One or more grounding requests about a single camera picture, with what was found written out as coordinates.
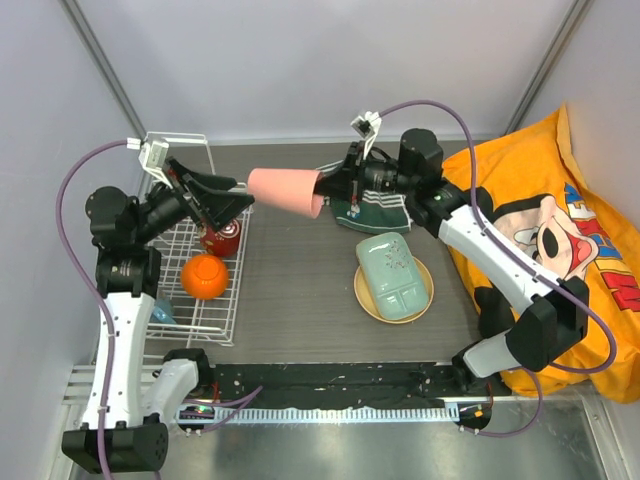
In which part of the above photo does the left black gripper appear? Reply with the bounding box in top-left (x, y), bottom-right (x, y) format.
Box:
top-left (133, 156), bottom-right (253, 245)

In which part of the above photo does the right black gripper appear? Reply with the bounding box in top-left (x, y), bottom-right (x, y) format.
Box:
top-left (313, 140), bottom-right (418, 205)

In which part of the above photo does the pink cup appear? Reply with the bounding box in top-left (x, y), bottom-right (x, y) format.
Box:
top-left (247, 168), bottom-right (324, 219)

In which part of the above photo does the yellow round plate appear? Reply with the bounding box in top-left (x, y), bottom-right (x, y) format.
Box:
top-left (353, 257), bottom-right (434, 325)

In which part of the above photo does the light green divided tray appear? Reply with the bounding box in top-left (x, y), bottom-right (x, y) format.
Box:
top-left (356, 232), bottom-right (430, 322)

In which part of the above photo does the blue patterned bowl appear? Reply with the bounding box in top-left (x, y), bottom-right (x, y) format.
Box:
top-left (150, 298), bottom-right (176, 325)

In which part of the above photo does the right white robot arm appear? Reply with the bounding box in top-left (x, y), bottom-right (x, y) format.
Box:
top-left (314, 128), bottom-right (589, 395)

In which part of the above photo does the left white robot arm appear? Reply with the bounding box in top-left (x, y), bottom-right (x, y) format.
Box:
top-left (61, 158), bottom-right (254, 479)

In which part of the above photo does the green striped towel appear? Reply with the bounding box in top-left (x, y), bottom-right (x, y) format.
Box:
top-left (324, 190), bottom-right (413, 235)

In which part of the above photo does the red patterned cup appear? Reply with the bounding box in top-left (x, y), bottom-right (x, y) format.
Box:
top-left (198, 219), bottom-right (241, 258)

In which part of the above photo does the orange bowl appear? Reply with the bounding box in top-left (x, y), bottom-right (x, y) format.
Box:
top-left (180, 254), bottom-right (229, 300)

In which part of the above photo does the orange cartoon cloth bag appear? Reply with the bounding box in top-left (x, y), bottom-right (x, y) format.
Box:
top-left (443, 107), bottom-right (639, 403)

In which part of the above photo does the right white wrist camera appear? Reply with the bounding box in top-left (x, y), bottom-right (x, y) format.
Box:
top-left (351, 111), bottom-right (382, 158)

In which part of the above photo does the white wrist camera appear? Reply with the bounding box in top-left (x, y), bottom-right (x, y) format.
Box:
top-left (351, 111), bottom-right (382, 158)
top-left (126, 136), bottom-right (171, 186)

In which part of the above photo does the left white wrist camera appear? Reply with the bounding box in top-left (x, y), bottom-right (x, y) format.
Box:
top-left (126, 136), bottom-right (171, 186)

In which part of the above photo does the white wire dish rack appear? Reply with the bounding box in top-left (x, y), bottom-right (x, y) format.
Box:
top-left (139, 132), bottom-right (253, 347)

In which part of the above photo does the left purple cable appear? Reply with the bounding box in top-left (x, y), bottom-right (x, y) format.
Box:
top-left (55, 139), bottom-right (265, 480)

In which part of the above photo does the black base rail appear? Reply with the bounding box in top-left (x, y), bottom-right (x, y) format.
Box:
top-left (190, 362), bottom-right (511, 410)

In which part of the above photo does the white slotted cable duct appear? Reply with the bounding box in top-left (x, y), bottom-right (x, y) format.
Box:
top-left (177, 404), bottom-right (460, 424)

